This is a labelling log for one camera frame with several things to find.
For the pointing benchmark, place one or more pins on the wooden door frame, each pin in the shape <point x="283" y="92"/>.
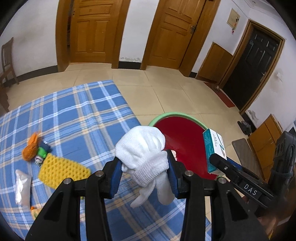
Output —
<point x="197" y="46"/>
<point x="61" y="34"/>

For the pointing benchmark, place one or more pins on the dark door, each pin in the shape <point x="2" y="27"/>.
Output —
<point x="254" y="69"/>

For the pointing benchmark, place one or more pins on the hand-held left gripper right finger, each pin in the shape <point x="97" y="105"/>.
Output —
<point x="172" y="178"/>

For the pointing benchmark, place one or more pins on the pair of dark slippers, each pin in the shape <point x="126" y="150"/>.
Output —
<point x="245" y="127"/>

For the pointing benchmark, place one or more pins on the teal and white carton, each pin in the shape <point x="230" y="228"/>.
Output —
<point x="214" y="143"/>

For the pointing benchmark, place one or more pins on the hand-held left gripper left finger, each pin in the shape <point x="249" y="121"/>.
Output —
<point x="115" y="178"/>

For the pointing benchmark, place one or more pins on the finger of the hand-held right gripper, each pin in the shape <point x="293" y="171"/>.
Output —
<point x="245" y="183"/>

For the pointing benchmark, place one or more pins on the small green white toy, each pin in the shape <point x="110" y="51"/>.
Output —
<point x="42" y="151"/>

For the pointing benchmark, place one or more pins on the red basin with green rim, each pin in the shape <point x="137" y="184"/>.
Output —
<point x="182" y="134"/>

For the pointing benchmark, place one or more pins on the white knit glove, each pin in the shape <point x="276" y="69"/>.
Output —
<point x="141" y="148"/>

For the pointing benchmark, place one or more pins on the white wall switch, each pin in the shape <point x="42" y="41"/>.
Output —
<point x="279" y="76"/>

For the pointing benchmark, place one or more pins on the white plastic packet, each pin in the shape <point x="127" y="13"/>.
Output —
<point x="23" y="185"/>

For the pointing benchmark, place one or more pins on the light wooden cabinet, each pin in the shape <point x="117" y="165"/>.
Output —
<point x="266" y="143"/>

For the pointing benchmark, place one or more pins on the red doormat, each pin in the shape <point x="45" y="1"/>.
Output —
<point x="222" y="95"/>

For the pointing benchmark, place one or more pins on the small wooden cabinet door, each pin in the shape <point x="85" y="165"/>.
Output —
<point x="214" y="62"/>

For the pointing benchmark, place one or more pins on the blue plaid tablecloth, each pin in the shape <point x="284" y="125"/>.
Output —
<point x="69" y="115"/>

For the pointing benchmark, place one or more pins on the wooden door with brass lock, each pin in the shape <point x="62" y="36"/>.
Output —
<point x="173" y="34"/>

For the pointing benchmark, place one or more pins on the wooden wall panel box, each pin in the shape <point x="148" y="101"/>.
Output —
<point x="233" y="18"/>

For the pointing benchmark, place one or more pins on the yellow foam fruit net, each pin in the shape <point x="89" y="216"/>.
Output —
<point x="62" y="171"/>

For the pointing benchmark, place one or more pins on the orange mesh bag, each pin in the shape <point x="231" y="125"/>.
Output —
<point x="31" y="148"/>

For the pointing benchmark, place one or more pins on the wooden door with silver lock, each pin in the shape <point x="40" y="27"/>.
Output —
<point x="92" y="34"/>

